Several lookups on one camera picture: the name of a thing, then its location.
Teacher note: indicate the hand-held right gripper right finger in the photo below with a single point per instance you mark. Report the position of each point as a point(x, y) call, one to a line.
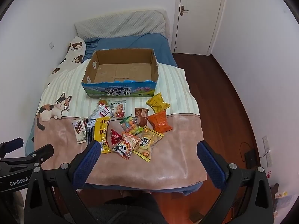
point(210, 163)

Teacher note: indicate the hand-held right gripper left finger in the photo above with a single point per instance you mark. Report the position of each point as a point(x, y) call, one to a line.
point(87, 163)

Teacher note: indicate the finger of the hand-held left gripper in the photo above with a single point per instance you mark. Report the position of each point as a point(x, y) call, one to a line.
point(11, 145)
point(43, 151)

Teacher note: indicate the cream chocolate cookie packet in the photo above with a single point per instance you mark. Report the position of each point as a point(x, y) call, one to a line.
point(79, 129)

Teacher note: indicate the green colourful candy packet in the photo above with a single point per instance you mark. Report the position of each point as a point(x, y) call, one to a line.
point(130, 126)

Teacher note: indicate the yellow round cookie packet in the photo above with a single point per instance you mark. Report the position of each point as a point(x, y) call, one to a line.
point(146, 144)

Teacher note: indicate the orange snack packet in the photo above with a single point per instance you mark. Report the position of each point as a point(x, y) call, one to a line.
point(160, 122)

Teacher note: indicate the cardboard box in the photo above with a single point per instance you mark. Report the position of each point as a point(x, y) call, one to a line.
point(121, 73)

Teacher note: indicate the yellow black snack packet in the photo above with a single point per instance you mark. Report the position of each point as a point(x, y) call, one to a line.
point(104, 133)

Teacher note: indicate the panda print snack packet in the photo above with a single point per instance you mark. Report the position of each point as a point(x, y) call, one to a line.
point(122, 148)

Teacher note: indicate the red triangular snack packet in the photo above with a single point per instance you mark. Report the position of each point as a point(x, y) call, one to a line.
point(115, 137)

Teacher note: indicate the cat print blanket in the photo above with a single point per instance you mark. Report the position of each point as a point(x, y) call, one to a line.
point(175, 144)

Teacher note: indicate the black power adapter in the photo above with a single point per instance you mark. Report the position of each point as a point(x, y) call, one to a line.
point(250, 157)

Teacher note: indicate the white sachet red label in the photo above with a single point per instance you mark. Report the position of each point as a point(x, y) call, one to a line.
point(94, 113)
point(104, 113)

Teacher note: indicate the white cookie print packet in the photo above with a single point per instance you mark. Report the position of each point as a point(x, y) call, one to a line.
point(118, 109)

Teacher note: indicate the orange jelly cup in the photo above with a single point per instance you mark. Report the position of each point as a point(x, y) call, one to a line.
point(104, 102)

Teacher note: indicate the brown snack packet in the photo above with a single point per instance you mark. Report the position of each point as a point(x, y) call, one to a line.
point(141, 117)

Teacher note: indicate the bear print pillow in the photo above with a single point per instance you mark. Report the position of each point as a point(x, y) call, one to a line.
point(70, 56)

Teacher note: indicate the white door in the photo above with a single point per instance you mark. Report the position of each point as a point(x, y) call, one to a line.
point(198, 28)

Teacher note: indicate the grey textured pillow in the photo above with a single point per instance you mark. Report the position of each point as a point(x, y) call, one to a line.
point(121, 24)

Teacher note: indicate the white wall socket panel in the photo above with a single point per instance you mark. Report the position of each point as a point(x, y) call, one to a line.
point(268, 155)

